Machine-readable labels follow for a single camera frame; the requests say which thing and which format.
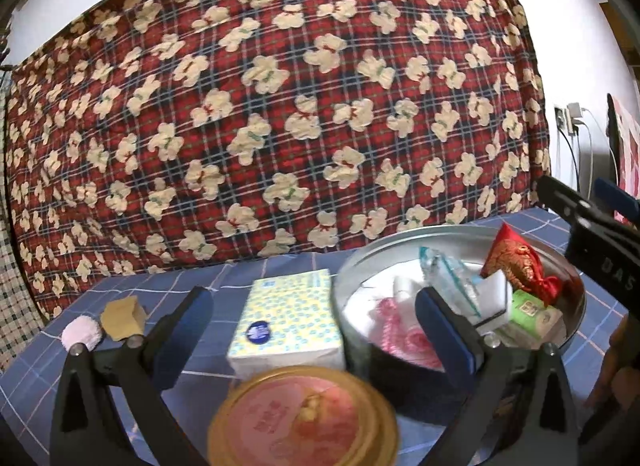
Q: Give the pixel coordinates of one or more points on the green white tissue packet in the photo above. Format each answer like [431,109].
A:
[532,323]

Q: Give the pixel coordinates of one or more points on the red embroidered satin pouch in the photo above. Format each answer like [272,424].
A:
[516,258]

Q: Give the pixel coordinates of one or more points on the round silver metal tin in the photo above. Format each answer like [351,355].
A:
[423,394]

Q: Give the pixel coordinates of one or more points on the pink knitted cloth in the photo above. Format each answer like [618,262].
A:
[397,332]

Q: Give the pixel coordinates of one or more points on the red plaid bear blanket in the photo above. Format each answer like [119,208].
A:
[151,135]

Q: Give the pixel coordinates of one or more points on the blue plaid tablecloth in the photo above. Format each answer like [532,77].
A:
[28,387]

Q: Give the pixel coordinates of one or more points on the pink fluffy pompom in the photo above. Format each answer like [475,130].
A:
[84,329]

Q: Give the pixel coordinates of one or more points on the pink patterned hanging cloth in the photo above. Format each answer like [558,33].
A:
[623,132]

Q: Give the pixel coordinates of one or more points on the white wall charger plug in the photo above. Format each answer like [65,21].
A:
[574,112]

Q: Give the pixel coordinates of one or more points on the tan sponge block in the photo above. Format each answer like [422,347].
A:
[123,318]

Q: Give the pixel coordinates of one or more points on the white green checked cloth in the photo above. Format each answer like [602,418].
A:
[20,320]

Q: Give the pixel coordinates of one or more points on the yellow dotted tissue pack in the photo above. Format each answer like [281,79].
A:
[287,321]

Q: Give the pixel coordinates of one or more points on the clear bag with cotton swabs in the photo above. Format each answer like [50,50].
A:
[452,281]

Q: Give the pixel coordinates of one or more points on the gold pink tin lid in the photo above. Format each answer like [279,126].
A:
[304,416]

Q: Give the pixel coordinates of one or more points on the wall power socket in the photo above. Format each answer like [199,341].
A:
[560,119]

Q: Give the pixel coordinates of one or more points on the white foam sponge block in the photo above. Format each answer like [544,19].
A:
[494,295]

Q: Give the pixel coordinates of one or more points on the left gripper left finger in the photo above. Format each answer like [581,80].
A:
[86,428]

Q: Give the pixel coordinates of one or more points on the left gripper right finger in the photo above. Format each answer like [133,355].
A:
[488,370]

